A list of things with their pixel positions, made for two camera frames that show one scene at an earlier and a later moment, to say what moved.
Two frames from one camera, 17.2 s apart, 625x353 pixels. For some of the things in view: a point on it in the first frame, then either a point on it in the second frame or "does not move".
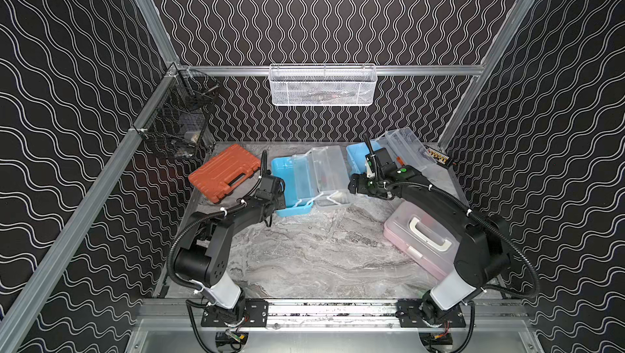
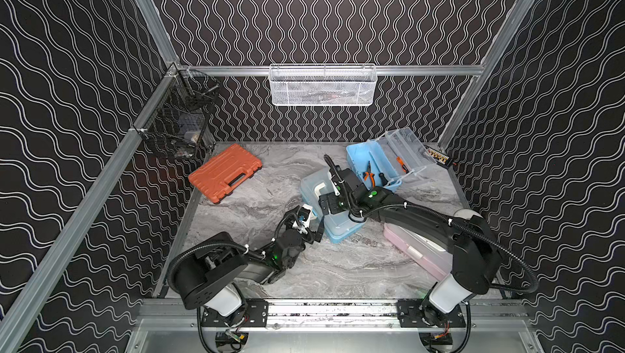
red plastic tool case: x=220 y=176 does not move
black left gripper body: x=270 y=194 → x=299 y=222
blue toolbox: x=316 y=177 → x=337 y=226
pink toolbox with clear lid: x=421 y=240 does not move
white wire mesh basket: x=323 y=84 does not move
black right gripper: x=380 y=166 → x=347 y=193
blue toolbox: x=400 y=149 does not move
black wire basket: x=177 y=122 does not move
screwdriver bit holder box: x=439 y=157 does not move
